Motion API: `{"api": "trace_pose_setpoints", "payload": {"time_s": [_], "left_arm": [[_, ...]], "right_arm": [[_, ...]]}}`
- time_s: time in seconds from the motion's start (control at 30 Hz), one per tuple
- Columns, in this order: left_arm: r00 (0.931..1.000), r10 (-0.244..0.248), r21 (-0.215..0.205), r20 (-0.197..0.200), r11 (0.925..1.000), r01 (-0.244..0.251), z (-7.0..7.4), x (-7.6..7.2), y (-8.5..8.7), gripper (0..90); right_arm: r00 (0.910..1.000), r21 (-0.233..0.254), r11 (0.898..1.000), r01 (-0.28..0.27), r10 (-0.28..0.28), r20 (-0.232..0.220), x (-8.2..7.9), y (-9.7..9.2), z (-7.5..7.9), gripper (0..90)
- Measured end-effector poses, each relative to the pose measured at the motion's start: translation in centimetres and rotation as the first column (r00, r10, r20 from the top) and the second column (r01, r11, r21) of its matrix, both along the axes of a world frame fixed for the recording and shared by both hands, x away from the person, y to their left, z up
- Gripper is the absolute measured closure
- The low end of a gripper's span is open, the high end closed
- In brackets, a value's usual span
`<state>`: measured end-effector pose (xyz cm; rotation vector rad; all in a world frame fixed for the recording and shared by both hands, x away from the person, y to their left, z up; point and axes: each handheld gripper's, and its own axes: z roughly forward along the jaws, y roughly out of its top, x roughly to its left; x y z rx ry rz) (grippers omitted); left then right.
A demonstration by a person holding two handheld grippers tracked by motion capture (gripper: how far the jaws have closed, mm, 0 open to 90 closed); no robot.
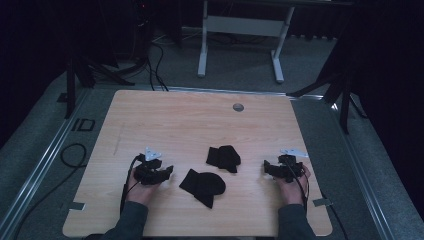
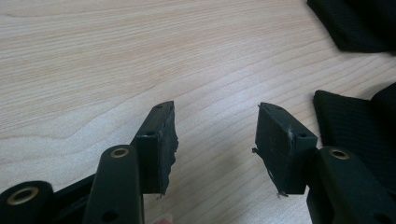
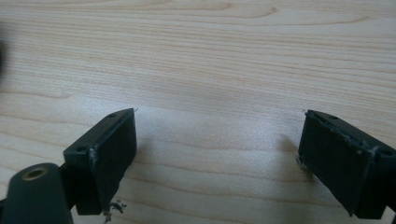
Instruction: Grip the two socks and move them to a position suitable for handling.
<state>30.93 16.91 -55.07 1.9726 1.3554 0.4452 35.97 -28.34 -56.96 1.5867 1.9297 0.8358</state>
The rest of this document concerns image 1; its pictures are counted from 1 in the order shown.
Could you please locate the black cables bundle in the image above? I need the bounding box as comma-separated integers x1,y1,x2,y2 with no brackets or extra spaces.
131,0,170,92

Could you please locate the black floor cable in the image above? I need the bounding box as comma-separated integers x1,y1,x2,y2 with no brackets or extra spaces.
11,143,88,240

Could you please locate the white desk frame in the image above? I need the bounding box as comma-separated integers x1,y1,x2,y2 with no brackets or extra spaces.
197,0,354,84

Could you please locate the left hand-held gripper cable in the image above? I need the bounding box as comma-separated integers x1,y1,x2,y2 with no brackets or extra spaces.
119,154,145,216

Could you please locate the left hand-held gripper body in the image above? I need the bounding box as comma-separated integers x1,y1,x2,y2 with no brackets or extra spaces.
134,146,163,186

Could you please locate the person's right hand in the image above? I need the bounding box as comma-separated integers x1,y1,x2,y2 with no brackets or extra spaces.
273,164,312,206

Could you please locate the black sock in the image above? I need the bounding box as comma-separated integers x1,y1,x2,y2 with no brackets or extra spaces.
205,144,242,174
178,168,227,210

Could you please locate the hand-held gripper cable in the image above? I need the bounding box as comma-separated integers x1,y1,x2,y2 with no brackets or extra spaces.
119,154,145,216
283,156,311,214

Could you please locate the black tripod stand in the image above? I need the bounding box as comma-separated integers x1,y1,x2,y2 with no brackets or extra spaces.
286,66,368,135
56,49,149,120

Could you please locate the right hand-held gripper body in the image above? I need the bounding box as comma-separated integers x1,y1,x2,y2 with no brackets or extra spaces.
277,148,310,184

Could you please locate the metal floor rail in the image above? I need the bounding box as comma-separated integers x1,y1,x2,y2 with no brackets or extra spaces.
328,99,398,240
0,88,92,240

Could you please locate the person's left hand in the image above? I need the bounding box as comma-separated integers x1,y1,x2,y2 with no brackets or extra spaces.
125,166,162,207

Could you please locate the right hand-held gripper cable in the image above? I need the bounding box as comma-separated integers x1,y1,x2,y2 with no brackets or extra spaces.
283,156,311,214

